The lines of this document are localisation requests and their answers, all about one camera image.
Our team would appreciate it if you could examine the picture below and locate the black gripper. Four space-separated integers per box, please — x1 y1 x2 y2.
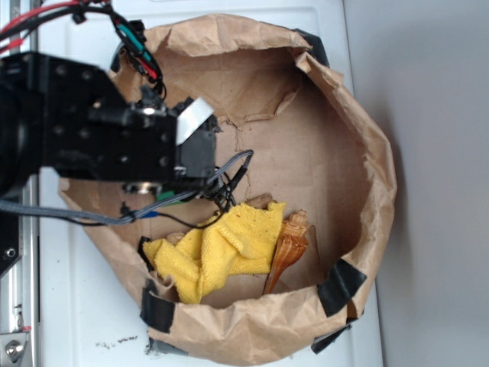
87 86 223 201

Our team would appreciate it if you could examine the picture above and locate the green rectangular block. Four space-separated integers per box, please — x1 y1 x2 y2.
155 191 185 206

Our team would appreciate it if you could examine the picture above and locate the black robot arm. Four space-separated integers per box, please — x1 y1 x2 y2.
1 52 218 198

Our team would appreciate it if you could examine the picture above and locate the yellow microfibre cloth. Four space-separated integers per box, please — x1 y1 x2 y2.
143 202 287 304

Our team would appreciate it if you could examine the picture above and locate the small brown wood piece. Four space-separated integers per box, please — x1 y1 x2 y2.
245 193 276 209

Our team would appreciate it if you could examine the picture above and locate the brown spiral seashell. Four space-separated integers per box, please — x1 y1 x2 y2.
263 209 310 294

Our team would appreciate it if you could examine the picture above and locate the brown paper bag bin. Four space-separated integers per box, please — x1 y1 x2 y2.
57 13 398 367

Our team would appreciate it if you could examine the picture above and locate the red and black wire bundle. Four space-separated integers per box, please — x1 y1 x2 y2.
0 0 167 100

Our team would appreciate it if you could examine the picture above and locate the grey braided cable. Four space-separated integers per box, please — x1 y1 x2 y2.
0 148 254 226

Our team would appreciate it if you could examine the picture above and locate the metal frame rail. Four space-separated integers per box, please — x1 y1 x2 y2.
0 0 40 367

